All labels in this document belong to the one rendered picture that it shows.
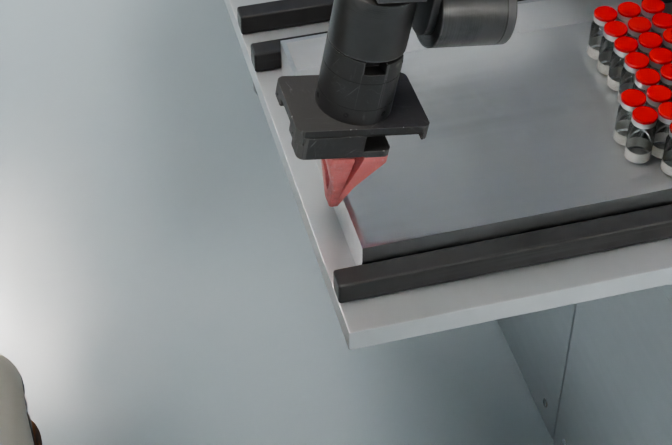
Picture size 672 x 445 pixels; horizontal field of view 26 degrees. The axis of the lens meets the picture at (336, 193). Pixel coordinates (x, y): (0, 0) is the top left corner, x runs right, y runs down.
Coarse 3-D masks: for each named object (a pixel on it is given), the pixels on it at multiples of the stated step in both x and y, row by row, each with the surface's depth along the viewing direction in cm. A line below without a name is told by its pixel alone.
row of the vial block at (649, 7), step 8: (648, 0) 128; (656, 0) 128; (648, 8) 127; (656, 8) 127; (664, 8) 128; (640, 16) 129; (648, 16) 128; (656, 16) 127; (664, 16) 127; (656, 24) 126; (664, 24) 126; (656, 32) 127; (664, 32) 125; (664, 40) 125
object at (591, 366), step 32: (512, 320) 205; (544, 320) 191; (576, 320) 178; (608, 320) 168; (640, 320) 158; (512, 352) 208; (544, 352) 193; (576, 352) 181; (608, 352) 170; (640, 352) 160; (544, 384) 196; (576, 384) 183; (608, 384) 171; (640, 384) 162; (544, 416) 198; (576, 416) 185; (608, 416) 173; (640, 416) 163
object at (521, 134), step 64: (576, 0) 132; (640, 0) 134; (320, 64) 129; (448, 64) 129; (512, 64) 129; (576, 64) 129; (448, 128) 123; (512, 128) 123; (576, 128) 123; (384, 192) 117; (448, 192) 117; (512, 192) 117; (576, 192) 117; (640, 192) 112; (384, 256) 109
